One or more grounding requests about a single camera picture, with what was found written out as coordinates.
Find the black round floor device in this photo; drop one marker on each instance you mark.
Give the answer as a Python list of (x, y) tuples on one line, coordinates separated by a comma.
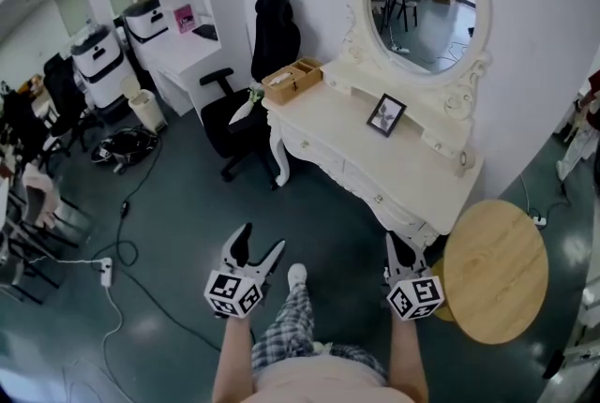
[(124, 150)]

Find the white dressing table drawer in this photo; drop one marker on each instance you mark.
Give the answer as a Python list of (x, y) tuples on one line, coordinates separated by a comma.
[(319, 153), (379, 197)]

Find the black flat pad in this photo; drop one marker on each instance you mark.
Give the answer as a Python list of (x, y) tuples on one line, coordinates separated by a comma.
[(206, 32)]

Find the white flower bouquet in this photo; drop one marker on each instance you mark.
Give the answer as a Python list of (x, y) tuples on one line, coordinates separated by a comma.
[(244, 108)]

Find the small white power strip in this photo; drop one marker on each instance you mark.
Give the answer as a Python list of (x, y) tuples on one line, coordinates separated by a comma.
[(540, 220)]

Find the person's right forearm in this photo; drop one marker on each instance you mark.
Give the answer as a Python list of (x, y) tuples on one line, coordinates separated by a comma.
[(408, 359)]

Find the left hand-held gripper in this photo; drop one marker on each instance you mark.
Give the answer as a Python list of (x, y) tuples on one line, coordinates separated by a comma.
[(232, 291)]

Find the person's plaid trouser leg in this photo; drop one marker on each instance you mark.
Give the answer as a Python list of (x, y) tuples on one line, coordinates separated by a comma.
[(286, 335)]

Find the person's left forearm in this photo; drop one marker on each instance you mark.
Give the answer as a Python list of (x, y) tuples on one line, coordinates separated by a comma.
[(232, 359)]

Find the white ornate dressing table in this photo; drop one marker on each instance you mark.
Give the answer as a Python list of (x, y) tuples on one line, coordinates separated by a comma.
[(375, 157)]

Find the white desk with shelf unit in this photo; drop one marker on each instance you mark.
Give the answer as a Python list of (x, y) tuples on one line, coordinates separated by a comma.
[(187, 54)]

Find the white metal rack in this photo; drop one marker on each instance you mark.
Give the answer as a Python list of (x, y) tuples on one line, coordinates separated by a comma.
[(583, 340)]

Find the person's pink shirt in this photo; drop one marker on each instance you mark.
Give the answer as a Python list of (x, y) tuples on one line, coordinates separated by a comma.
[(328, 382)]

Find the chair with pink clothes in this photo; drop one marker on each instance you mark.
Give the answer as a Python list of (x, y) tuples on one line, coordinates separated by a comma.
[(44, 199)]

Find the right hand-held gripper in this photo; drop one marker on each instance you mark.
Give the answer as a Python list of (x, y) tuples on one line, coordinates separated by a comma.
[(415, 295)]

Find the pink box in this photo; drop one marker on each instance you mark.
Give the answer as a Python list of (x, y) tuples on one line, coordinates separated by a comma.
[(184, 19)]

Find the black picture frame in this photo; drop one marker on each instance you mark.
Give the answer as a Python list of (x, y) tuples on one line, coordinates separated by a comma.
[(385, 115)]

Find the person's white shoe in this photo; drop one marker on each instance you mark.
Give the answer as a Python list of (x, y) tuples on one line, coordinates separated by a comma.
[(296, 277)]

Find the oval white-framed mirror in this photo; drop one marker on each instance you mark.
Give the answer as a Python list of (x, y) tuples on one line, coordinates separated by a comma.
[(422, 5)]

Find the black high-back office chair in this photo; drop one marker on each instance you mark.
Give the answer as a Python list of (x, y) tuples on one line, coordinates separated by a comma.
[(276, 35)]

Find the wooden organizer box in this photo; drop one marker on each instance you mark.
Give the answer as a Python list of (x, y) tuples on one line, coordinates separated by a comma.
[(290, 82)]

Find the round wooden side table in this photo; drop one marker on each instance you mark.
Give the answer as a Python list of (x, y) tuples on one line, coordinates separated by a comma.
[(497, 270)]

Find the beige pedal trash bin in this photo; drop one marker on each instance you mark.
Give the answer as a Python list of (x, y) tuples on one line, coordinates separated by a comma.
[(145, 108)]

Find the white black-topped appliance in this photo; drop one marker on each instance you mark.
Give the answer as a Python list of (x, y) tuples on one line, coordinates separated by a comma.
[(100, 64), (145, 24)]

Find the black draped office chair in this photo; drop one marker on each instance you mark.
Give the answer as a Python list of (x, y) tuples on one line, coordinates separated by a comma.
[(65, 96)]

